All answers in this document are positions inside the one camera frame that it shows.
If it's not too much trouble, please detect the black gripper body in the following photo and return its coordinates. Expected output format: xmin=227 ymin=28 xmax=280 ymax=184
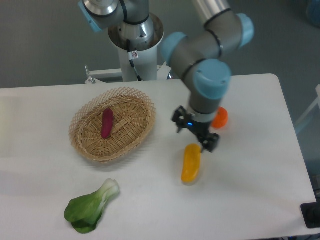
xmin=184 ymin=113 xmax=213 ymax=143

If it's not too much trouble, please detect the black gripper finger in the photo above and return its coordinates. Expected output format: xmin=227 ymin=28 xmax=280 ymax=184
xmin=198 ymin=132 xmax=220 ymax=153
xmin=171 ymin=106 xmax=188 ymax=133

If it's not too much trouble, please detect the purple sweet potato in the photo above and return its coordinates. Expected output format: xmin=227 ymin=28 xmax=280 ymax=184
xmin=100 ymin=108 xmax=114 ymax=139

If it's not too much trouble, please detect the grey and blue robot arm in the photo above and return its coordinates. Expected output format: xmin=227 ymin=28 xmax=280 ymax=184
xmin=78 ymin=0 xmax=255 ymax=152

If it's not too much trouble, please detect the woven wicker basket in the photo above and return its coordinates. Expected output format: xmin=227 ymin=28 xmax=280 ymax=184
xmin=69 ymin=87 xmax=156 ymax=163

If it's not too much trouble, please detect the yellow bell pepper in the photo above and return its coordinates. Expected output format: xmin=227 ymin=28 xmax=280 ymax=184
xmin=180 ymin=143 xmax=202 ymax=184

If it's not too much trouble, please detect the orange tangerine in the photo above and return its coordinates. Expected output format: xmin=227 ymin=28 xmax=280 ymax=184
xmin=211 ymin=106 xmax=229 ymax=129

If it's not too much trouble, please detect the black device at table edge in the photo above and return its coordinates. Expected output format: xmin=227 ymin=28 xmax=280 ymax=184
xmin=300 ymin=202 xmax=320 ymax=229

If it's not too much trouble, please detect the green bok choy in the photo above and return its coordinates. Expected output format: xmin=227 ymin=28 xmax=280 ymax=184
xmin=63 ymin=178 xmax=120 ymax=234

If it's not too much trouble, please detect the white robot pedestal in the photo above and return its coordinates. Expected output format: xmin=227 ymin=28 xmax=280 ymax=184
xmin=108 ymin=13 xmax=164 ymax=82

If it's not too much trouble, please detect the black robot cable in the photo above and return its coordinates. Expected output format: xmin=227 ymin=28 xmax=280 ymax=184
xmin=126 ymin=39 xmax=144 ymax=82

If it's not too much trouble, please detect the white metal mounting frame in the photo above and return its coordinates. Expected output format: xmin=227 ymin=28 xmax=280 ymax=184
xmin=84 ymin=65 xmax=123 ymax=84

